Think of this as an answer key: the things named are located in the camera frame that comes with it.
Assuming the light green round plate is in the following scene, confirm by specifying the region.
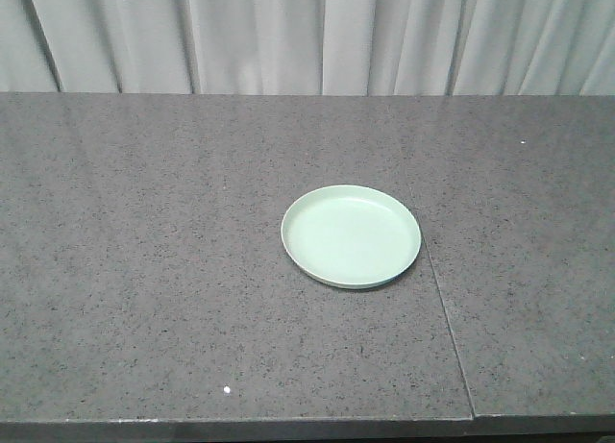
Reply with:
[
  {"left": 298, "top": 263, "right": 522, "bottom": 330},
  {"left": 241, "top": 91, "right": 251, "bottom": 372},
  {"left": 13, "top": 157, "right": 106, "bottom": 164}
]
[{"left": 281, "top": 185, "right": 422, "bottom": 290}]

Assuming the white pleated curtain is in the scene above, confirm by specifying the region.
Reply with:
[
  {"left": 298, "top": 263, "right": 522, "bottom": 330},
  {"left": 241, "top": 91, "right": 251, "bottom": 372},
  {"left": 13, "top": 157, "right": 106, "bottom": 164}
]
[{"left": 1, "top": 0, "right": 614, "bottom": 96}]

